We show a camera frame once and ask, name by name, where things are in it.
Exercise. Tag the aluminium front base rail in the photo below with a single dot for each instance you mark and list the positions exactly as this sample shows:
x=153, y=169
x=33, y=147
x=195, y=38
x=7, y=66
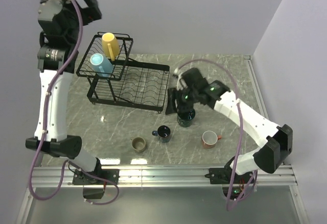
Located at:
x=164, y=176

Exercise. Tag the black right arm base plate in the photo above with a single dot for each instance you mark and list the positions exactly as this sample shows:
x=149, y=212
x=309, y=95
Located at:
x=223, y=176

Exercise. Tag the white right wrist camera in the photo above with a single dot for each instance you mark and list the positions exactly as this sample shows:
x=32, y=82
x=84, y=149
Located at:
x=180, y=81

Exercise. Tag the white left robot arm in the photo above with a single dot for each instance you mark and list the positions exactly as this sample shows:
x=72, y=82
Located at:
x=56, y=62

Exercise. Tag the olive brown small cup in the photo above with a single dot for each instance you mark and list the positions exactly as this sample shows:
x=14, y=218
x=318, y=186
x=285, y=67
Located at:
x=139, y=144

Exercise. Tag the dark blue glossy mug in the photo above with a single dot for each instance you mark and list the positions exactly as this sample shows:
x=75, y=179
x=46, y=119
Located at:
x=163, y=133

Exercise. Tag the aluminium table edge rail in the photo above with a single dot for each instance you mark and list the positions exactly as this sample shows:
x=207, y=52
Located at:
x=256, y=87

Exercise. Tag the yellow ceramic mug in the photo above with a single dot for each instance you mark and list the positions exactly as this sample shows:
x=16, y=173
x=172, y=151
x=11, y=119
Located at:
x=110, y=46

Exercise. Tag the black wire dish rack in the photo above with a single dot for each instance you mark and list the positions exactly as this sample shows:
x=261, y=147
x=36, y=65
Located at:
x=132, y=83

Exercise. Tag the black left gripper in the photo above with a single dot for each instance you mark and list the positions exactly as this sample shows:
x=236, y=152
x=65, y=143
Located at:
x=92, y=12

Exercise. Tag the light blue ceramic mug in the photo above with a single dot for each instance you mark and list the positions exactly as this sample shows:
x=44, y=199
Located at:
x=101, y=65

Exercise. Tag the dark green patterned mug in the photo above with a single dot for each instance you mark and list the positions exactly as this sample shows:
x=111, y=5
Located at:
x=185, y=119

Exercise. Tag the red orange mug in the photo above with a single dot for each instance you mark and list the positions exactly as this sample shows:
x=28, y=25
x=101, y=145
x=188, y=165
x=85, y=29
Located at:
x=209, y=139

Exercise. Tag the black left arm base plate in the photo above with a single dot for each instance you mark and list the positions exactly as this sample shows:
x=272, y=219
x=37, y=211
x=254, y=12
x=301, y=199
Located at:
x=80, y=178

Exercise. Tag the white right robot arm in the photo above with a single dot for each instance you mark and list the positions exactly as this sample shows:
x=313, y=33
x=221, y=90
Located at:
x=274, y=142

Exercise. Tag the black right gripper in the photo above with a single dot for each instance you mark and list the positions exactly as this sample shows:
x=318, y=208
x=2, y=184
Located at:
x=173, y=94

